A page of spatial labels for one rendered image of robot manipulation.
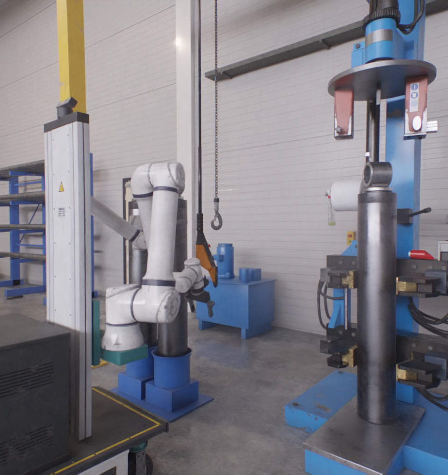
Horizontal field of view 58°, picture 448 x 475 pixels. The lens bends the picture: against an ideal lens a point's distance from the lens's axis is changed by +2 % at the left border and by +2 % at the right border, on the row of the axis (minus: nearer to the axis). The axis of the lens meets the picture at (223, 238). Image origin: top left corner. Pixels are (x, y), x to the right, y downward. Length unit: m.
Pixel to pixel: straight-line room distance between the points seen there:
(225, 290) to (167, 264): 2.96
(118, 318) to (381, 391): 1.54
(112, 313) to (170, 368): 1.14
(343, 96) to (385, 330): 1.38
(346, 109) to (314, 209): 2.45
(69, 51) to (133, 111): 3.31
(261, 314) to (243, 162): 2.04
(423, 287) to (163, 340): 1.69
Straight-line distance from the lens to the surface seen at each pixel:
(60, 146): 2.09
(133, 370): 3.23
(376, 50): 2.66
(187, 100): 6.27
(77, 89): 4.04
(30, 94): 10.42
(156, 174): 1.91
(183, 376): 3.00
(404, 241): 2.90
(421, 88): 2.61
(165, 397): 3.01
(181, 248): 2.83
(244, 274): 4.63
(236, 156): 5.59
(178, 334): 2.92
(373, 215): 2.44
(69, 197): 1.98
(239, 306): 4.64
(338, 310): 2.84
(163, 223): 1.83
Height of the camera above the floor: 1.27
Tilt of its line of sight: 2 degrees down
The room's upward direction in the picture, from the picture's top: straight up
